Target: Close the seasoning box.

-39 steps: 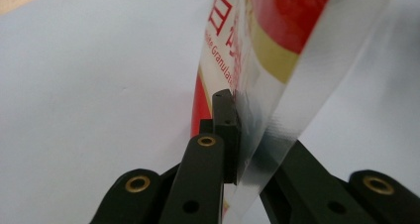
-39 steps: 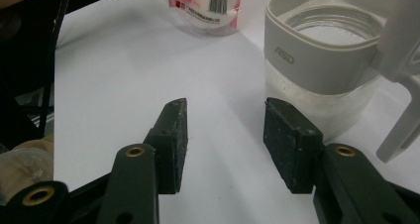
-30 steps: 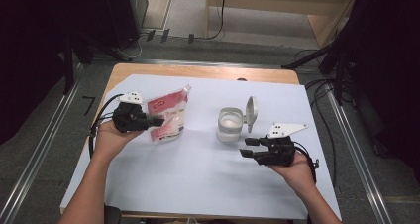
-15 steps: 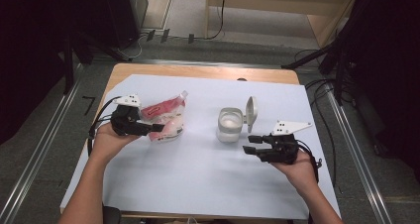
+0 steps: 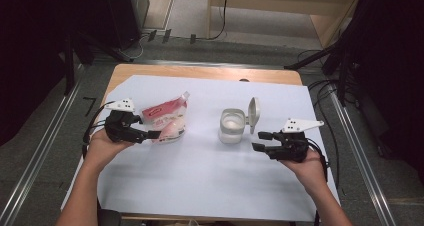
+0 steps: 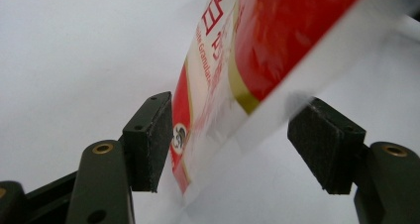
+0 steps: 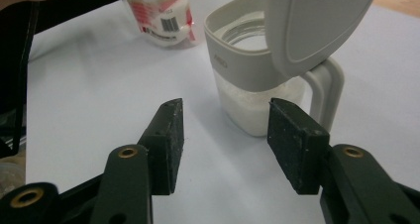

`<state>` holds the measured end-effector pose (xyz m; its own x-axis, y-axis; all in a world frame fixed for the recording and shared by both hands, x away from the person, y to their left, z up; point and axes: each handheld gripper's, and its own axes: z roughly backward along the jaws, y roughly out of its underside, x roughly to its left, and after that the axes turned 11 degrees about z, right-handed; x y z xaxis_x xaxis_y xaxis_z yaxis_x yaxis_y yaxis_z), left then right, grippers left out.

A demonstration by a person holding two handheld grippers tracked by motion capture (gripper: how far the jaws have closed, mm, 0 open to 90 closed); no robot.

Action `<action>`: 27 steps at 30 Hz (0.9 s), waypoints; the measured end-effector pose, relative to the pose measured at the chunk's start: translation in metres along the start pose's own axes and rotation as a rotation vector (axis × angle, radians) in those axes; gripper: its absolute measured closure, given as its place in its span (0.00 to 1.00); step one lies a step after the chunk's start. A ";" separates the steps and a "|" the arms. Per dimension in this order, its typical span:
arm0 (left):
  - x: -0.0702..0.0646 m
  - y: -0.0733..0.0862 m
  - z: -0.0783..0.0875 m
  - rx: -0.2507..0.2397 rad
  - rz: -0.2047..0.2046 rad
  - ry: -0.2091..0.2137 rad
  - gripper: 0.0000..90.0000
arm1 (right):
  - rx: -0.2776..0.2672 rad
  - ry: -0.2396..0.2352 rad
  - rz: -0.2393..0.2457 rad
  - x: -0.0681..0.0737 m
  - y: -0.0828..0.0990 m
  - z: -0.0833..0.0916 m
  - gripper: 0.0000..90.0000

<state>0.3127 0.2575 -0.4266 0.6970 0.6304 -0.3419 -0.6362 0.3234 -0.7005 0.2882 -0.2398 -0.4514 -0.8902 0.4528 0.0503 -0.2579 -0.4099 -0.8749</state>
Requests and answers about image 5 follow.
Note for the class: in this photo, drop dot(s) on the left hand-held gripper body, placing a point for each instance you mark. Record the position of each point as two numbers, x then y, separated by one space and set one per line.
121 129

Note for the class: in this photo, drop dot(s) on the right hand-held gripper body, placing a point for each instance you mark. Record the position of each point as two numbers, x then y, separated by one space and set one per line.
293 149

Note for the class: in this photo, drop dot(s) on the red and white spout pouch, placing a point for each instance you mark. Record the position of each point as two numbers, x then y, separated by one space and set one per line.
166 119

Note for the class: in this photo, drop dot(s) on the person's left hand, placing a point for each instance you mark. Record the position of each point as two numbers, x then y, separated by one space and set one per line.
101 149

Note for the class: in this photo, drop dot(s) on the person's right hand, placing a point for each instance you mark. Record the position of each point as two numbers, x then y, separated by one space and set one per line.
311 174

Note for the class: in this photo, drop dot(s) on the white paper sheet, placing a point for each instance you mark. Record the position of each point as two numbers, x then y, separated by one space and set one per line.
200 179

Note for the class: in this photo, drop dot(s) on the wooden table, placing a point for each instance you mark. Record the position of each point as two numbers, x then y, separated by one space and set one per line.
200 72

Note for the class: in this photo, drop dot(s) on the black metal stand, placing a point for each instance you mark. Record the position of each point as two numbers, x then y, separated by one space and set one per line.
310 57
69 69

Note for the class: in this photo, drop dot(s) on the dark floor tape piece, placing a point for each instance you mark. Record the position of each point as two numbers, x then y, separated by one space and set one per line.
152 35
166 35
193 39

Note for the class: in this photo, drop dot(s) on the black cabinet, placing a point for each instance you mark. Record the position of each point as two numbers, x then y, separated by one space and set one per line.
123 12

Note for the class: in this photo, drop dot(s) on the dark curtain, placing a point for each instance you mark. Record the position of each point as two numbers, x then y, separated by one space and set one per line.
396 69
30 52

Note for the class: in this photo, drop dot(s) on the pale wooden shelf unit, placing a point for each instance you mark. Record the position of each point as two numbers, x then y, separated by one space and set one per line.
266 2

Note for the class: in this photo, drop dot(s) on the metal floor rail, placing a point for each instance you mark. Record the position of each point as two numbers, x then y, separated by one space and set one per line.
33 167
366 172

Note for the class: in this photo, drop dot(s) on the metal cross rail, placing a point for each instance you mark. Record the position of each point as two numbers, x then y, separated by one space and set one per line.
200 64

